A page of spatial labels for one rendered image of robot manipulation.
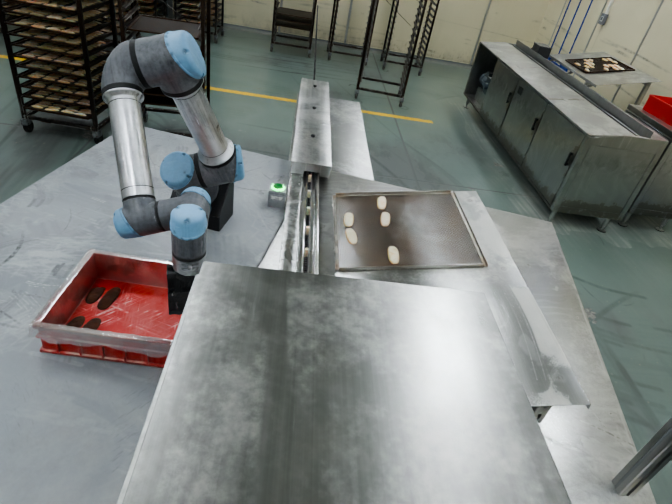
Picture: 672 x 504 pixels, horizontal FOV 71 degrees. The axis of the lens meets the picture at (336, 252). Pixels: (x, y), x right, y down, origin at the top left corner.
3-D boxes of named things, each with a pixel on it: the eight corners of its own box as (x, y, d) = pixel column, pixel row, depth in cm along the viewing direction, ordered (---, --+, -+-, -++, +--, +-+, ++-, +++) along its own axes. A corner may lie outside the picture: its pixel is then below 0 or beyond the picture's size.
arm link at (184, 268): (205, 242, 113) (207, 263, 107) (205, 257, 115) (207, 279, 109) (171, 243, 110) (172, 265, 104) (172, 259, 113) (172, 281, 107)
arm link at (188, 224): (209, 202, 107) (205, 222, 100) (208, 241, 113) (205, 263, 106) (172, 199, 105) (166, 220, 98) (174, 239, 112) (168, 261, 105)
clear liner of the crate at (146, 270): (93, 271, 145) (88, 246, 140) (251, 294, 149) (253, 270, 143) (32, 354, 118) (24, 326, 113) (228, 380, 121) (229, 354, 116)
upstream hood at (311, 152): (300, 89, 314) (301, 75, 309) (327, 93, 316) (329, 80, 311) (289, 175, 212) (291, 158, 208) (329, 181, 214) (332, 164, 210)
